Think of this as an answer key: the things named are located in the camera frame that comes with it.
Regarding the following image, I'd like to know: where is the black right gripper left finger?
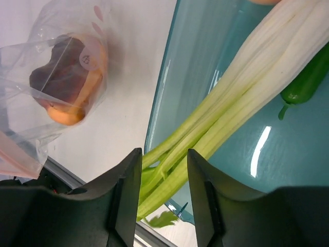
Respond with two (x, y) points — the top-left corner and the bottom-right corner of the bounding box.
(1, 148), (142, 246)

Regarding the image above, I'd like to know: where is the celery stalk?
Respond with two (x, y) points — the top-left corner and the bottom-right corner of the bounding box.
(137, 0), (329, 228)

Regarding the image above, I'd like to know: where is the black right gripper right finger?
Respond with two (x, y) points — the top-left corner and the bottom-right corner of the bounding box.
(187, 149), (328, 246)

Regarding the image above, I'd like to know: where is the toy peach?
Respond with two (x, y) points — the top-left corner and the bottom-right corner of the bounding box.
(249, 0), (281, 5)

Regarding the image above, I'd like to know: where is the green chili pepper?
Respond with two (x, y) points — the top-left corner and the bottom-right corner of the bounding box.
(278, 44), (328, 120)

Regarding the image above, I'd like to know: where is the orange papaya slice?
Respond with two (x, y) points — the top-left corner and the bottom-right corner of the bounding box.
(29, 33), (107, 126)

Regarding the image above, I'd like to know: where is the clear zip top bag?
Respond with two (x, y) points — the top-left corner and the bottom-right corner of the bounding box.
(1, 1), (110, 179)

